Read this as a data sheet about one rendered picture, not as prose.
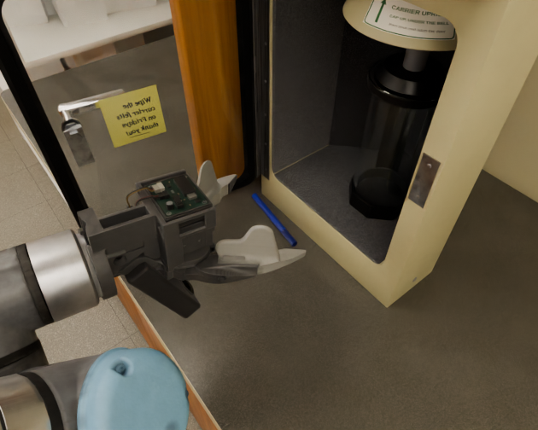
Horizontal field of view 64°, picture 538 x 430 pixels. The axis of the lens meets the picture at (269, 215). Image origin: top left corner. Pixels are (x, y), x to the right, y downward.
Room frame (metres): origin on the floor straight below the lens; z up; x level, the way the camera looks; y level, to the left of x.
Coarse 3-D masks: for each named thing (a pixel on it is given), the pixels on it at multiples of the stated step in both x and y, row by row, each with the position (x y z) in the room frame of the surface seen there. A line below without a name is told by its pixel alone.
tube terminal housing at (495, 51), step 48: (432, 0) 0.39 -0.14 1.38; (480, 0) 0.36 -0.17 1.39; (528, 0) 0.36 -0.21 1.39; (480, 48) 0.35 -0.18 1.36; (528, 48) 0.39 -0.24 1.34; (480, 96) 0.35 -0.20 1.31; (432, 144) 0.36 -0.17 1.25; (480, 144) 0.38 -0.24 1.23; (288, 192) 0.53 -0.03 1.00; (432, 192) 0.34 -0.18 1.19; (336, 240) 0.43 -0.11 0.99; (432, 240) 0.37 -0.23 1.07; (384, 288) 0.35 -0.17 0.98
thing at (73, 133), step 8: (72, 128) 0.43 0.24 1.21; (80, 128) 0.44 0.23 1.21; (72, 136) 0.43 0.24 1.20; (80, 136) 0.43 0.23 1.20; (72, 144) 0.43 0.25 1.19; (80, 144) 0.43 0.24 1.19; (88, 144) 0.44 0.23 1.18; (72, 152) 0.43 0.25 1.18; (80, 152) 0.43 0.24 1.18; (88, 152) 0.44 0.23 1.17; (80, 160) 0.43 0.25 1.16; (88, 160) 0.43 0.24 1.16
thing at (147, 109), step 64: (64, 0) 0.47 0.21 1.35; (128, 0) 0.50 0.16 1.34; (192, 0) 0.53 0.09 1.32; (64, 64) 0.46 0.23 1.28; (128, 64) 0.49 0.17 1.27; (192, 64) 0.53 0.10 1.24; (64, 128) 0.44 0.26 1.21; (128, 128) 0.48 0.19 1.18; (192, 128) 0.52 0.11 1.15; (128, 192) 0.47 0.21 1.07
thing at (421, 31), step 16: (352, 0) 0.51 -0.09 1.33; (368, 0) 0.48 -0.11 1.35; (384, 0) 0.46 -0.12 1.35; (400, 0) 0.45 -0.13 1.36; (352, 16) 0.49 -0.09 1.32; (368, 16) 0.47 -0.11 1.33; (384, 16) 0.45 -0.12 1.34; (400, 16) 0.45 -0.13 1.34; (416, 16) 0.44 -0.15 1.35; (432, 16) 0.44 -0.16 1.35; (368, 32) 0.46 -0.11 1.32; (384, 32) 0.45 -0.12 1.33; (400, 32) 0.44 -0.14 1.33; (416, 32) 0.43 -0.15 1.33; (432, 32) 0.43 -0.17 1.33; (448, 32) 0.43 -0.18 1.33; (416, 48) 0.43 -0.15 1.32; (432, 48) 0.42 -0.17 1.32; (448, 48) 0.42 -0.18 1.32
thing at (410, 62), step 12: (384, 60) 0.52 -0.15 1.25; (396, 60) 0.52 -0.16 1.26; (408, 60) 0.50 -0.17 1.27; (420, 60) 0.49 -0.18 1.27; (432, 60) 0.52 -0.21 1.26; (384, 72) 0.49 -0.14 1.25; (396, 72) 0.49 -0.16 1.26; (408, 72) 0.49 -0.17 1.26; (420, 72) 0.49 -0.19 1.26; (432, 72) 0.49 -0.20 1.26; (444, 72) 0.49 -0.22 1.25; (384, 84) 0.48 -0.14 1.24; (396, 84) 0.47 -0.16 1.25; (408, 84) 0.47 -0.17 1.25; (420, 84) 0.46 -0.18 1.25; (432, 84) 0.47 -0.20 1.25
